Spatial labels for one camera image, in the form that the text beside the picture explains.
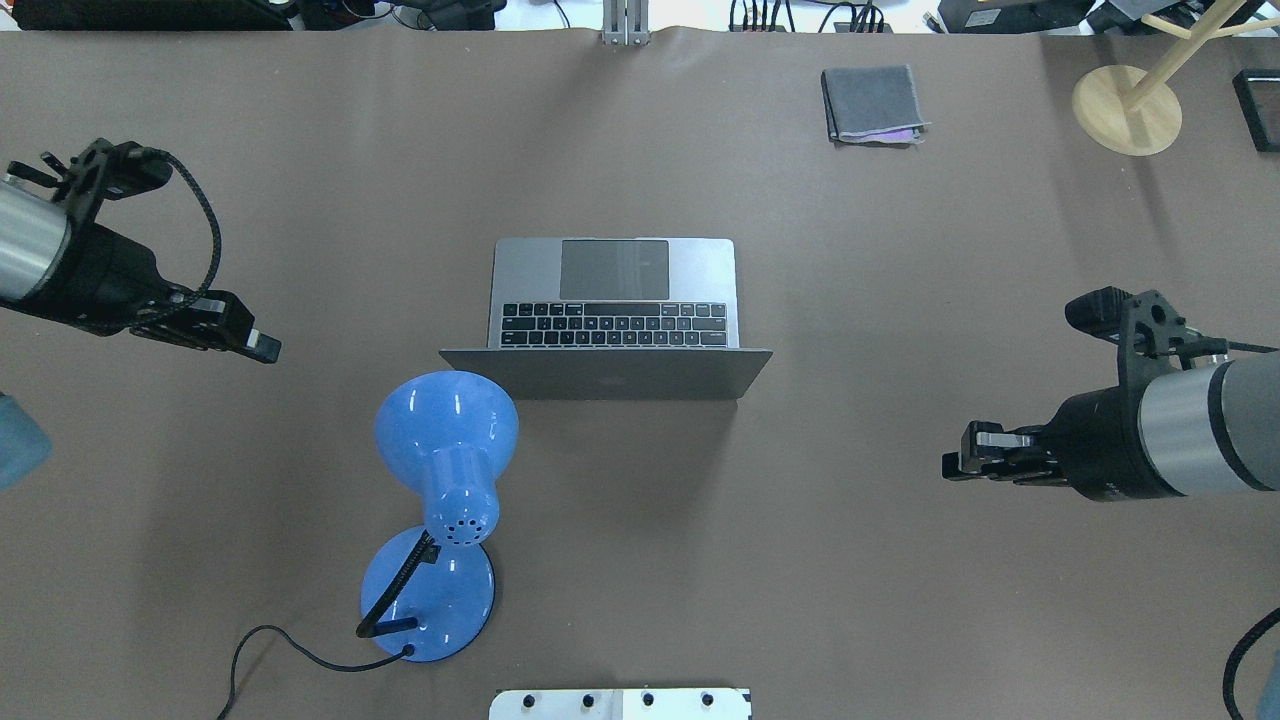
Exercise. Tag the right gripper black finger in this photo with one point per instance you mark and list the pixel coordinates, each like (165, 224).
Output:
(989, 450)

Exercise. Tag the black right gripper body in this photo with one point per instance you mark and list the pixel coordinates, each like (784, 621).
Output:
(1098, 442)

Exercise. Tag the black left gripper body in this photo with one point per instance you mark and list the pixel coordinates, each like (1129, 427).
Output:
(108, 272)

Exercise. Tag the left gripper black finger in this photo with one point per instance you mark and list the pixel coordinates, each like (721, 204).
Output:
(219, 321)

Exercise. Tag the grey laptop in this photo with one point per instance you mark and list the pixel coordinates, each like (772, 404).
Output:
(584, 318)

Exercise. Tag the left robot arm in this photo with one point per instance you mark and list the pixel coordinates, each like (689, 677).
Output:
(35, 234)

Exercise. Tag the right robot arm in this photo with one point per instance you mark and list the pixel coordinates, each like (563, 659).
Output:
(1201, 432)

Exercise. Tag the wooden stand with round base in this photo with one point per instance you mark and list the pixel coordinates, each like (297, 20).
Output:
(1133, 111)

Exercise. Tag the blue desk lamp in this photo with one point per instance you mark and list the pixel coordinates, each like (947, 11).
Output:
(428, 591)

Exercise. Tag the folded grey cloth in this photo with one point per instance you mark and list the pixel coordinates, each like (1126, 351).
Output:
(872, 105)

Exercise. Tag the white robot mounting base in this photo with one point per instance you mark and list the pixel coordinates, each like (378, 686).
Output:
(623, 703)

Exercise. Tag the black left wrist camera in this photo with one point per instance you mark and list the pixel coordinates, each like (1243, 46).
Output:
(103, 171)

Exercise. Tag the black frame at edge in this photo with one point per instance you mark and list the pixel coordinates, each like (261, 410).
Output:
(1258, 95)

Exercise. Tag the metal bracket at table edge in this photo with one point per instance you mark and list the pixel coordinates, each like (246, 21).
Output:
(625, 23)

